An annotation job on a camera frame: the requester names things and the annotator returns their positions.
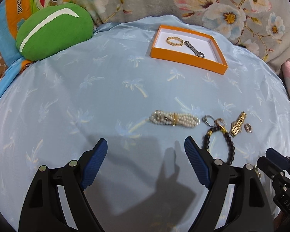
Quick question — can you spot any black and gold bead bracelet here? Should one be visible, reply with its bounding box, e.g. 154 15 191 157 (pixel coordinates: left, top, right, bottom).
201 126 236 166

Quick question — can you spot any gold metal wristwatch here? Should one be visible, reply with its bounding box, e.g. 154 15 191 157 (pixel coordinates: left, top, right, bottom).
229 111 247 137

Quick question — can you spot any silver metal wristwatch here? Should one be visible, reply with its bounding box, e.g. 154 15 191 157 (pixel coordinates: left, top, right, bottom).
184 41 205 58

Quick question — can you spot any gold chain bangle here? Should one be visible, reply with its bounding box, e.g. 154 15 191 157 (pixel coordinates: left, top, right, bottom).
166 36 184 47

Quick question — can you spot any small gold hoop earring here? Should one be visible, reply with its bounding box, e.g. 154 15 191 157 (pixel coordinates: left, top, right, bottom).
244 123 252 133

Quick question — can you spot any rose gold hoop earring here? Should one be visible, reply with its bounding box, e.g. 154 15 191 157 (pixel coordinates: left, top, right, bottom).
215 118 226 127

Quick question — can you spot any light blue palm-print cloth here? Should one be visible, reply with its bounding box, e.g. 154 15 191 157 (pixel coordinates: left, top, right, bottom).
0 16 290 231

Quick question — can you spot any orange shallow cardboard box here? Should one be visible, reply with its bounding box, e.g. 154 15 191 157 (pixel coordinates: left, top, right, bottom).
150 25 228 75

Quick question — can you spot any grey floral blanket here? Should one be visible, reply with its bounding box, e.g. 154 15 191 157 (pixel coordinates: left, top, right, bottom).
57 0 290 72

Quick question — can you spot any green plush pillow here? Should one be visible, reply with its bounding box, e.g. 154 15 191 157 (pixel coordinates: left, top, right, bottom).
15 3 94 61

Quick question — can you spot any colourful printed bedsheet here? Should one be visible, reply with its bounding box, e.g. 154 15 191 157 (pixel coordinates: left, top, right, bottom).
0 0 57 98

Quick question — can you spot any silver ring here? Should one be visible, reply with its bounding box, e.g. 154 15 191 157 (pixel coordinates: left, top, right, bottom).
202 115 216 127

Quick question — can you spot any white pearl multi-strand bracelet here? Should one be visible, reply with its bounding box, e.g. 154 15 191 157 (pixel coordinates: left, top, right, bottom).
148 109 201 128

